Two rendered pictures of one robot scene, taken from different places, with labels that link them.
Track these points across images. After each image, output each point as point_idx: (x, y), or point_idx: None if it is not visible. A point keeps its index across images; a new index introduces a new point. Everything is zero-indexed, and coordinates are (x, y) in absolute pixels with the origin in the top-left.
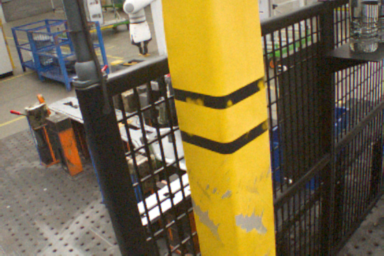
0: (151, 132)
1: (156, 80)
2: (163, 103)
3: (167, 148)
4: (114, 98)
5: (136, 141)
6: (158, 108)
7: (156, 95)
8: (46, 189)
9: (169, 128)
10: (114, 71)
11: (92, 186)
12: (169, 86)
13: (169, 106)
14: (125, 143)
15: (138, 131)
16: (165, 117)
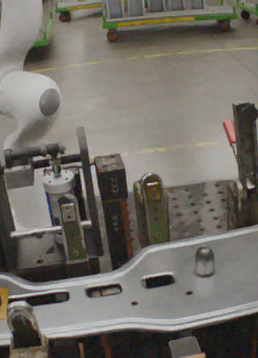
0: (105, 287)
1: (25, 160)
2: (75, 208)
3: (235, 286)
4: None
5: (132, 318)
6: (23, 233)
7: (4, 204)
8: None
9: (136, 256)
10: None
11: None
12: (85, 158)
13: (89, 209)
14: (9, 352)
15: (79, 299)
16: (84, 243)
